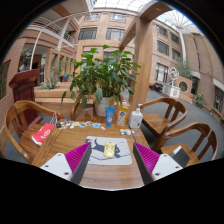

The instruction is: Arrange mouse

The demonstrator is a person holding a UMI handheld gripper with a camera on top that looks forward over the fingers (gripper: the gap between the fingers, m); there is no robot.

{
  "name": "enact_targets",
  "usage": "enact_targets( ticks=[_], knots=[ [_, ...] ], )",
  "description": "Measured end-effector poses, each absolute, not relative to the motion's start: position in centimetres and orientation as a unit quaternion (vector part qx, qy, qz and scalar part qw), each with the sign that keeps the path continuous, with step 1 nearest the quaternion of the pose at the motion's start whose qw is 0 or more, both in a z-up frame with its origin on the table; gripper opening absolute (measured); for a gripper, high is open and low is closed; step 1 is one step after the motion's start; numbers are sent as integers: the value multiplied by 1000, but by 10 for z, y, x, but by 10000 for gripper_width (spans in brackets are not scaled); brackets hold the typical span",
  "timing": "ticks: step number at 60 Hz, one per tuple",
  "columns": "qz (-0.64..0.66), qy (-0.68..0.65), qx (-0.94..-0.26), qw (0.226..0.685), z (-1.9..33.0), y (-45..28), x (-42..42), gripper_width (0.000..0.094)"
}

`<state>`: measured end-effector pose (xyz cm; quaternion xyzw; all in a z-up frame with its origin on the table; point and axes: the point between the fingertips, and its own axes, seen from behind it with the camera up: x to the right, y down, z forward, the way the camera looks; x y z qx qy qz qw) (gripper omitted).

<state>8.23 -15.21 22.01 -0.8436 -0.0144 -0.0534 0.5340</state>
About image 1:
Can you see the yellow dish soap bottle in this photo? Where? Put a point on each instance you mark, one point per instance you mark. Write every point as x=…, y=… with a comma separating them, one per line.
x=122, y=116

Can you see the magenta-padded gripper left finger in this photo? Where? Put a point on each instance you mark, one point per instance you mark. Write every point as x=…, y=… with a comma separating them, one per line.
x=58, y=165

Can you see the wooden armchair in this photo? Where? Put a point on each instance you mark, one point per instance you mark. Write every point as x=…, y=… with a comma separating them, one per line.
x=160, y=121
x=196, y=133
x=11, y=133
x=75, y=110

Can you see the grey cat-print mouse pad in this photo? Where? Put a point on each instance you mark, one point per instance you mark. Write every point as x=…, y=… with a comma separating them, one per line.
x=125, y=156

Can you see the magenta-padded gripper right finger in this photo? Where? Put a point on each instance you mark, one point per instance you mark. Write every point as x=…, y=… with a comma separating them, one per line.
x=165, y=165

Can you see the black notebook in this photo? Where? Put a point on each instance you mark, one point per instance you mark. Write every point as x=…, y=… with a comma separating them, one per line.
x=181, y=156

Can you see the dark bust statue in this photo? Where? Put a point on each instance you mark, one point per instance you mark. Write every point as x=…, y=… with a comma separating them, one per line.
x=25, y=61

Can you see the blue tube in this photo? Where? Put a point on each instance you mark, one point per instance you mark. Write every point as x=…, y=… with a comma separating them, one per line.
x=110, y=116

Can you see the white pump bottle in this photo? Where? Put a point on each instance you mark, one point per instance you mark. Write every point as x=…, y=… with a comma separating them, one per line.
x=135, y=119

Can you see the spiky agave plant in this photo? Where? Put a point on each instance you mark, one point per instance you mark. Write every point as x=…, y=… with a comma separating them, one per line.
x=49, y=84

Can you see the red and white bag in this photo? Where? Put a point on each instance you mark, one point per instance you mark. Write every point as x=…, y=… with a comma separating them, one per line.
x=41, y=134

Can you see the leafy plant in white pot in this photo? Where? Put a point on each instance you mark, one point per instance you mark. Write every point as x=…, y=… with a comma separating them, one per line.
x=103, y=73

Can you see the white abstract sculpture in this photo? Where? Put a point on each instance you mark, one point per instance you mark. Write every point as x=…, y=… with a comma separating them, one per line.
x=172, y=86

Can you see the dark wooden pedestal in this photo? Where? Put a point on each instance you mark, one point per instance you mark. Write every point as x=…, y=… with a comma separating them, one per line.
x=25, y=90

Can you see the yellow computer mouse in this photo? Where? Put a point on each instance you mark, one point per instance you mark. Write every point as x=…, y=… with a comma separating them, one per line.
x=109, y=150

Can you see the yellow flowering potted plant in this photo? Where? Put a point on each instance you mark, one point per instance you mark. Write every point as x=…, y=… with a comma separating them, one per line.
x=199, y=100

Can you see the long wooden planter box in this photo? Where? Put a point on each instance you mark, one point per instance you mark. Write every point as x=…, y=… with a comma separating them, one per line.
x=50, y=100

